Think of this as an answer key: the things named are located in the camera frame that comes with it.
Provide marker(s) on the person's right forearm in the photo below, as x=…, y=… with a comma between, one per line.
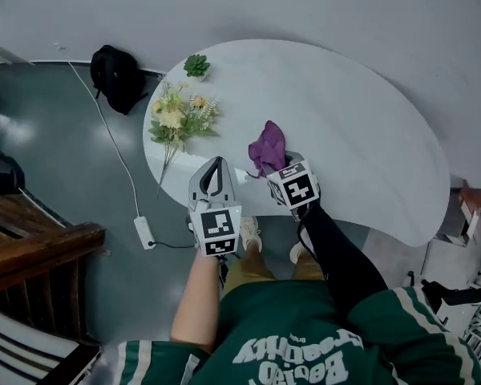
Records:
x=344, y=263

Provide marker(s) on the person's right shoe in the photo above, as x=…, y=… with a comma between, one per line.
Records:
x=296, y=254

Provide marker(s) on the purple cloth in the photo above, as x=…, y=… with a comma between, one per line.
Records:
x=269, y=147

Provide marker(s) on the white power strip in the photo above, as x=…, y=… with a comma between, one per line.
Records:
x=145, y=233

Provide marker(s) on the small potted succulent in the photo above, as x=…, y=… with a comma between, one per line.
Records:
x=196, y=66

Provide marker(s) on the cardboard box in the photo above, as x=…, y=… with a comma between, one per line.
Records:
x=473, y=207

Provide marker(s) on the person's left shoe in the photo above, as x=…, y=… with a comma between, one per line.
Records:
x=250, y=233

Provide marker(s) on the white oval table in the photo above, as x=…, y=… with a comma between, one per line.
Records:
x=344, y=134

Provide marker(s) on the black backpack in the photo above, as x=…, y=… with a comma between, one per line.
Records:
x=116, y=78

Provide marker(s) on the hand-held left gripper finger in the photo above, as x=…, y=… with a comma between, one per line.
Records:
x=197, y=187
x=229, y=189

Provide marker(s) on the person's yellow trousers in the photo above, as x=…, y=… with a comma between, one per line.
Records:
x=256, y=269

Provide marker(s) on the artificial flower bouquet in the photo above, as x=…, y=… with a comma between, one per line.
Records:
x=176, y=114

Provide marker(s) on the black floor bag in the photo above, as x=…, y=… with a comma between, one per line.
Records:
x=2, y=175

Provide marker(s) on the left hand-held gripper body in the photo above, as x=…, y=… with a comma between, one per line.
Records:
x=218, y=227

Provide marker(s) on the wooden chair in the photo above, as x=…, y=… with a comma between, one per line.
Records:
x=32, y=251

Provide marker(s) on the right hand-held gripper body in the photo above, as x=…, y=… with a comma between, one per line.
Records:
x=296, y=189

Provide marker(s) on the person's green jersey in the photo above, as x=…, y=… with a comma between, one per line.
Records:
x=296, y=335

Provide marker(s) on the person's left forearm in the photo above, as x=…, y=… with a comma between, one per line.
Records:
x=196, y=307

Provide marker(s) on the person's shoe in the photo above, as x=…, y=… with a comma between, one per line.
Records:
x=250, y=233
x=296, y=254

